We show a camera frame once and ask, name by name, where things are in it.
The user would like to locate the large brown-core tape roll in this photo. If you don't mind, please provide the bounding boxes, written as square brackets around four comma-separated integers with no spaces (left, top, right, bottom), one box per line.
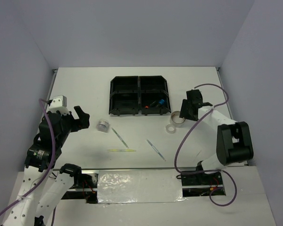
[170,111,185,127]

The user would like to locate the pink cap black highlighter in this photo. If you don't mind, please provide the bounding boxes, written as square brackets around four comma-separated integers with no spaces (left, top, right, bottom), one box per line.
[149,101,157,107]

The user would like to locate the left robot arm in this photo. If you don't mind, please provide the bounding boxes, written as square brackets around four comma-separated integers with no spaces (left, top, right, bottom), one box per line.
[3,104,90,226]

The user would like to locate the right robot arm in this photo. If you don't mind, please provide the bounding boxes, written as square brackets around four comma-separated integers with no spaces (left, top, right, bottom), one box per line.
[174,89,254,184]

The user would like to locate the small clear tape roll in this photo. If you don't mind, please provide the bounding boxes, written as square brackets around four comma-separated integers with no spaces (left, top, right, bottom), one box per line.
[166,124,176,134]

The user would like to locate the silver tape roll in case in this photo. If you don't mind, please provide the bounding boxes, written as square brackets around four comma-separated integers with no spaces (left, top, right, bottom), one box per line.
[96,119,110,133]

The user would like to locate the black four-compartment organizer tray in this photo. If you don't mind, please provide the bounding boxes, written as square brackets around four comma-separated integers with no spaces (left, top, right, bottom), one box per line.
[108,75,171,116]

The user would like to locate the clear pen grey stripes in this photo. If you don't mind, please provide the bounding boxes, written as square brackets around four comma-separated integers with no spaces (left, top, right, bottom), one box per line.
[111,128,129,149]

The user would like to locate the yellow-green clear pen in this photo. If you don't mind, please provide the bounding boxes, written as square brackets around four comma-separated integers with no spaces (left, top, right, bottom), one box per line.
[108,149,136,152]

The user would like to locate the clear pen blue ink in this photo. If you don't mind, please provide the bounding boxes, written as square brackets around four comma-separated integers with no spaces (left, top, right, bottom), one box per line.
[146,139,166,161]

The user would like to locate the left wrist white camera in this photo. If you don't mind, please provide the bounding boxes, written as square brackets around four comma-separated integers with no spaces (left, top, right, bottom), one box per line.
[48,95,69,114]

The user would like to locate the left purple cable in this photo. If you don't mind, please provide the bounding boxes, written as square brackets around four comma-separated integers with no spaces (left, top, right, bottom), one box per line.
[0,98,59,226]

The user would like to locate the purple cable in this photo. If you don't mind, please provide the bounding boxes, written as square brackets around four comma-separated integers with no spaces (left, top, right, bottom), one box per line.
[174,84,238,208]
[0,98,59,226]

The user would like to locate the aluminium rail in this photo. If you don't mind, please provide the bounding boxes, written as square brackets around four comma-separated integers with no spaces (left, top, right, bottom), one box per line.
[49,167,199,194]

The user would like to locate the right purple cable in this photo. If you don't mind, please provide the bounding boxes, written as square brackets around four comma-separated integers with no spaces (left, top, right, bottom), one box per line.
[174,84,238,208]

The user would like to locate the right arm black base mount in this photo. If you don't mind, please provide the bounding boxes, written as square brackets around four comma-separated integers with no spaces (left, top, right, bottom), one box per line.
[176,172,223,187]

